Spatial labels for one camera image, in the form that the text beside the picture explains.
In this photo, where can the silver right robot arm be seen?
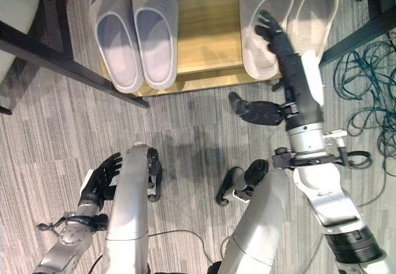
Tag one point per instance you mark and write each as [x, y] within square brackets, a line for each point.
[334, 203]

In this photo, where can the silver robot leg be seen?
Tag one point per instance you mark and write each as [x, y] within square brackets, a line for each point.
[128, 203]
[263, 218]

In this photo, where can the dark right robot foot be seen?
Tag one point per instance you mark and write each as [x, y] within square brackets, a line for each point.
[255, 170]

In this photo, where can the silver left robot leg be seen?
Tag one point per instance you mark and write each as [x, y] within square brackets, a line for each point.
[128, 203]

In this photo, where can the grey slipper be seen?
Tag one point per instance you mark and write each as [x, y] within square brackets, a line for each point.
[119, 48]
[156, 39]

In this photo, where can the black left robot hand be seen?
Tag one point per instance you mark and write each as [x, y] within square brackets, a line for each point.
[99, 182]

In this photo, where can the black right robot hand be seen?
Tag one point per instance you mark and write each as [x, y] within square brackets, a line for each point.
[294, 79]

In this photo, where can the pale seat cushion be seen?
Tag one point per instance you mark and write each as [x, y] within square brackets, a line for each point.
[15, 5]

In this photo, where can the wooden shoe rack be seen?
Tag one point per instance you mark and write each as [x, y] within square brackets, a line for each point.
[207, 39]

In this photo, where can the silver right robot leg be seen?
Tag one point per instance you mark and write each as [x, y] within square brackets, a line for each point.
[263, 218]

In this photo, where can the black furniture frame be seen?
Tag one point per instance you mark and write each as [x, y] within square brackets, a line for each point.
[368, 29]
[62, 60]

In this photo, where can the dark robot foot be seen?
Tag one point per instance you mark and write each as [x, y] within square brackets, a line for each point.
[255, 170]
[154, 169]

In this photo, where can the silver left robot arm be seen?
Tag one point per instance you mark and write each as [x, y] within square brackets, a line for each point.
[68, 240]

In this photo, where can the dark left robot foot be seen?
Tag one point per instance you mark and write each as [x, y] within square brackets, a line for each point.
[154, 169]

